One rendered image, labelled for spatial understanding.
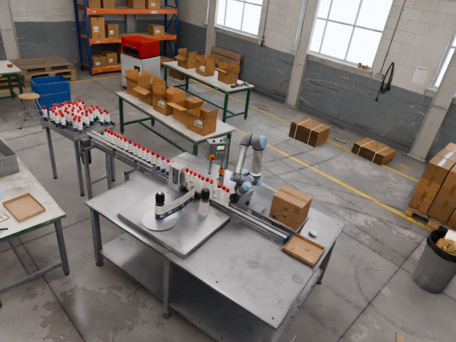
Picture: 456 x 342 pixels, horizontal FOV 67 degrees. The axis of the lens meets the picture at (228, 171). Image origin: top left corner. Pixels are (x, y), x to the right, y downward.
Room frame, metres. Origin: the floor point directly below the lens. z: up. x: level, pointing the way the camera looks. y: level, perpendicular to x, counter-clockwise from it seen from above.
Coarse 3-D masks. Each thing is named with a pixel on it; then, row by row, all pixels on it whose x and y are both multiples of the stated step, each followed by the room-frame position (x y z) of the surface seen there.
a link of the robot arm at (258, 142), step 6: (252, 138) 2.94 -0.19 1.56; (258, 138) 2.93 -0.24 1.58; (264, 138) 2.93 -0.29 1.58; (252, 144) 2.93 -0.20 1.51; (258, 144) 2.91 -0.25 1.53; (264, 144) 2.90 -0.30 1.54; (258, 150) 2.91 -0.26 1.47; (258, 156) 2.92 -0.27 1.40; (252, 162) 2.95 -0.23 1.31; (258, 162) 2.92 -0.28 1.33; (252, 168) 2.94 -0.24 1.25; (258, 168) 2.92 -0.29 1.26; (252, 174) 2.92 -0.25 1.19; (258, 174) 2.92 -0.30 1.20; (258, 180) 2.90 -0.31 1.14
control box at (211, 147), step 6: (216, 138) 3.02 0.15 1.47; (222, 138) 3.04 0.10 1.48; (210, 144) 2.90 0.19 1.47; (216, 144) 2.93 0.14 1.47; (222, 144) 2.95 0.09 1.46; (210, 150) 2.90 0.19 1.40; (216, 150) 2.93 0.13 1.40; (222, 150) 2.95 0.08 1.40; (210, 156) 2.91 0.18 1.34; (216, 156) 2.93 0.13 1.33; (222, 156) 2.96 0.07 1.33
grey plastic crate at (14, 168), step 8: (0, 144) 3.28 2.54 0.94; (0, 152) 3.32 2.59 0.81; (8, 152) 3.14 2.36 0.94; (0, 160) 2.87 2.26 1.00; (8, 160) 2.92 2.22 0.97; (16, 160) 2.98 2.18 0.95; (0, 168) 2.86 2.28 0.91; (8, 168) 2.91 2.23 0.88; (16, 168) 2.97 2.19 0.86; (0, 176) 2.84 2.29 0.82
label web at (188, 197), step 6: (180, 174) 2.99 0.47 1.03; (186, 174) 2.96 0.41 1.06; (180, 180) 3.00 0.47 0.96; (186, 180) 2.95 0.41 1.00; (186, 186) 2.94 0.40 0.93; (192, 192) 2.72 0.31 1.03; (180, 198) 2.56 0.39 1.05; (186, 198) 2.64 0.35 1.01; (192, 198) 2.73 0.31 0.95; (180, 204) 2.57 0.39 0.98; (186, 204) 2.64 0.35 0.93
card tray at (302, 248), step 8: (296, 240) 2.45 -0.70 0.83; (304, 240) 2.46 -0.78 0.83; (288, 248) 2.33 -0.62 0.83; (296, 248) 2.34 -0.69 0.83; (304, 248) 2.35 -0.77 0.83; (312, 248) 2.37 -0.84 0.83; (320, 248) 2.38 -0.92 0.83; (296, 256) 2.23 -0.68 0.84; (304, 256) 2.25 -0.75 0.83; (312, 256) 2.26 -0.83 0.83; (312, 264) 2.15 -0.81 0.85
